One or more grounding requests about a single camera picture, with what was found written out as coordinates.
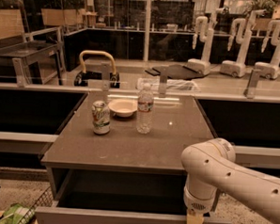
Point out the yellow-beige gripper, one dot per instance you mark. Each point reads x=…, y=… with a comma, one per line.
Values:
x=198, y=204

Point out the grey top drawer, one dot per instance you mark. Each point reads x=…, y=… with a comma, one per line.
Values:
x=58, y=215

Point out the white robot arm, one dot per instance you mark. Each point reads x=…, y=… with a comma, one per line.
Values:
x=210, y=166

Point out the grey cabinet with dark top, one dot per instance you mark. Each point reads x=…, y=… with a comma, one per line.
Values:
x=124, y=170

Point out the clear plastic water bottle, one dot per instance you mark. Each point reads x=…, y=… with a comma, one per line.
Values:
x=144, y=109

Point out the white bowl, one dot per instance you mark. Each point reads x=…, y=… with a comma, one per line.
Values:
x=123, y=107

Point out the green white soda can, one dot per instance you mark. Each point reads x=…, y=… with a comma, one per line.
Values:
x=101, y=118

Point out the clear plastic bin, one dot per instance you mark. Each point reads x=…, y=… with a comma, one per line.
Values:
x=172, y=85

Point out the dark floor mat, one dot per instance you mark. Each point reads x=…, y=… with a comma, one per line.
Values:
x=176, y=71

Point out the white mobile robot middle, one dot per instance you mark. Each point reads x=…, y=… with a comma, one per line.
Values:
x=241, y=31

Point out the green snack bag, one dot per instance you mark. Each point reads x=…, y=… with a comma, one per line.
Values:
x=17, y=214

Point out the grey table at left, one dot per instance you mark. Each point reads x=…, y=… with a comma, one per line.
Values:
x=36, y=60

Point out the wire basket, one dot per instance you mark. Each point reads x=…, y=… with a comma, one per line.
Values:
x=44, y=200

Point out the black cart with yellow handle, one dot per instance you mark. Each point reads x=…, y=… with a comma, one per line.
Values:
x=110, y=78

